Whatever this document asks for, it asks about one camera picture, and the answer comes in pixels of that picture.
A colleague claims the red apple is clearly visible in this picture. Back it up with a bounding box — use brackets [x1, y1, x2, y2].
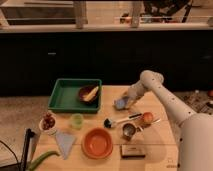
[142, 112, 154, 125]

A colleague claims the black stand post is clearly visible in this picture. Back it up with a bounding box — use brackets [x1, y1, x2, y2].
[20, 128, 35, 171]

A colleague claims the yellow banana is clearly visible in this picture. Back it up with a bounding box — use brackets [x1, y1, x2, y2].
[83, 86, 99, 102]

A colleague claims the green cucumber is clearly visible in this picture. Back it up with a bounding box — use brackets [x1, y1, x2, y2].
[27, 151, 60, 171]

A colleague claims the grey triangular cloth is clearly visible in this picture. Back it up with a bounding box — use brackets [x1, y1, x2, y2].
[55, 131, 76, 160]

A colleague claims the green plastic tray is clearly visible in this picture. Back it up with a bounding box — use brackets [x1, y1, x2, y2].
[48, 78, 102, 114]

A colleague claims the small green cup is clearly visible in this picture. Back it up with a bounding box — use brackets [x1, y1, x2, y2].
[71, 114, 84, 129]

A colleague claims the metal measuring cup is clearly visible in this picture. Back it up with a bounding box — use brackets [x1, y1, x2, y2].
[122, 123, 143, 141]

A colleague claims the black cable left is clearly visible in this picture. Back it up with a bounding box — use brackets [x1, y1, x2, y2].
[0, 139, 22, 171]

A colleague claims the white bowl of red fruit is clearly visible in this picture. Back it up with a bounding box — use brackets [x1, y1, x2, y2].
[39, 113, 57, 135]

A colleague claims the blue sponge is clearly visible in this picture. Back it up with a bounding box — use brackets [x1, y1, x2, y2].
[114, 97, 127, 110]

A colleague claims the black rectangular box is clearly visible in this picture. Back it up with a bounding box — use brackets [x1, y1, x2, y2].
[120, 145, 146, 158]

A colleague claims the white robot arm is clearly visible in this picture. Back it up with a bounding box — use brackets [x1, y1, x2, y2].
[127, 70, 213, 171]

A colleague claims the dark brown bowl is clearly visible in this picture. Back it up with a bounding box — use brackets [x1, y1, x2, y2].
[78, 85, 99, 103]

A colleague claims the red orange bowl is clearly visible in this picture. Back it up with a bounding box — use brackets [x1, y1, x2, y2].
[81, 128, 113, 159]

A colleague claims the black dish brush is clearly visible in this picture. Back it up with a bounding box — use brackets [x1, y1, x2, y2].
[104, 113, 141, 128]

